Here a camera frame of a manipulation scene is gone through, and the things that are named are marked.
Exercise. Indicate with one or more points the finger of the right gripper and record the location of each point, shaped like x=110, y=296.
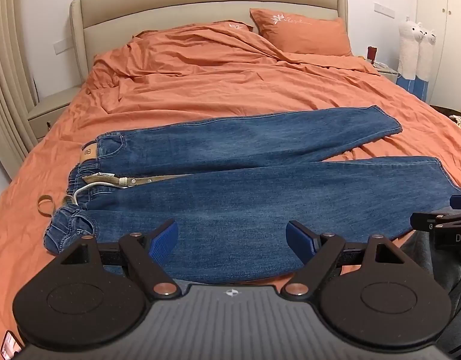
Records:
x=455, y=202

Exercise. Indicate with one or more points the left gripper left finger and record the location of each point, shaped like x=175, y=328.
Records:
x=142, y=257

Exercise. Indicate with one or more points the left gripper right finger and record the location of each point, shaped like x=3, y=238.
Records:
x=318, y=253

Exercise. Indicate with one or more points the blue denim jeans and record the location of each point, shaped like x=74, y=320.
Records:
x=233, y=184

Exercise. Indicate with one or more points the white right nightstand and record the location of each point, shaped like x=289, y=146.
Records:
x=386, y=71

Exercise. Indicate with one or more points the beige left nightstand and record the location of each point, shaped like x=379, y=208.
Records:
x=43, y=116

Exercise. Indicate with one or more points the dark red cup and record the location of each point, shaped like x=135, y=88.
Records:
x=371, y=54

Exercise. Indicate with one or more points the white alpaca plush toy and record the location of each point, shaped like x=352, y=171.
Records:
x=411, y=35

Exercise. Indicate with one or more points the orange bed duvet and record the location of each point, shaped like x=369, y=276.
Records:
x=190, y=75

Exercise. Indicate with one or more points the white wardrobe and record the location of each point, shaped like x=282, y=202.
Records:
x=443, y=17

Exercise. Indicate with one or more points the beige pleated curtain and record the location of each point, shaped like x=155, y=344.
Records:
x=17, y=92

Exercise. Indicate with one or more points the orange pillow right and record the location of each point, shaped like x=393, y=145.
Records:
x=299, y=34

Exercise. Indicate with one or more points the orange pillow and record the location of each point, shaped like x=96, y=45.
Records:
x=226, y=24
x=299, y=34

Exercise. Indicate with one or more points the beige upholstered headboard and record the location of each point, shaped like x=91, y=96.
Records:
x=101, y=25

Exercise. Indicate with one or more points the orange pillow left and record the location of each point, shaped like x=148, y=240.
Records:
x=226, y=24

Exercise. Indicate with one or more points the white wall switch plate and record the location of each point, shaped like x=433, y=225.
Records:
x=385, y=11

